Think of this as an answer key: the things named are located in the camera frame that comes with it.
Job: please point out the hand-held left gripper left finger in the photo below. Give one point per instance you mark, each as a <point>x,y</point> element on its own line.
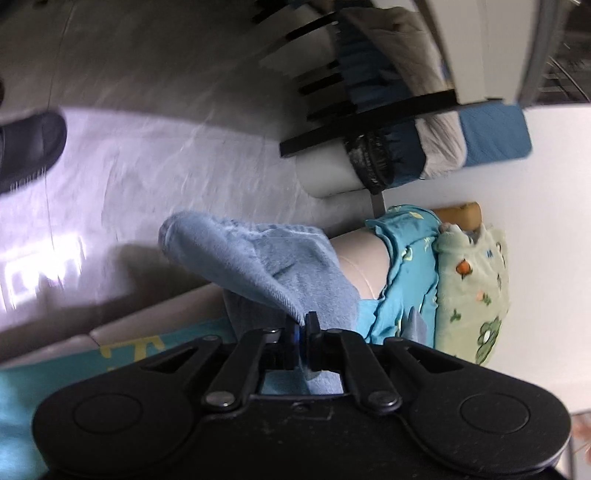
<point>292,344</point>

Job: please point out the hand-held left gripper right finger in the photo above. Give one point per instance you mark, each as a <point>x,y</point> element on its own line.
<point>310,344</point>

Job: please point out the blue denim jeans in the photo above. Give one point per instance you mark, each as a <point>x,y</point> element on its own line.
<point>258,263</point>

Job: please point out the teal printed bed sheet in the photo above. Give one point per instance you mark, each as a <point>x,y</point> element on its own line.
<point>411,272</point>

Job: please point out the green printed fleece blanket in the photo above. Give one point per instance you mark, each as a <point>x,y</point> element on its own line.
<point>475,286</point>

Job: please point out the black bin with bag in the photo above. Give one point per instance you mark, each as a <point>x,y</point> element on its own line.
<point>341,170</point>

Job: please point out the beige cloth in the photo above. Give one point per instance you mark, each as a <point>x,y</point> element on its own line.
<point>415,60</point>

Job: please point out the black slipper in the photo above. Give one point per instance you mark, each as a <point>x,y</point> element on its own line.
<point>27,152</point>

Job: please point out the white table with black legs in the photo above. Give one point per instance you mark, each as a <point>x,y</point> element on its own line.
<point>480,50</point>

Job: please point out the dark metal door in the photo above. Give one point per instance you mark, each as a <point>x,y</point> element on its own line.
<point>565,50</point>

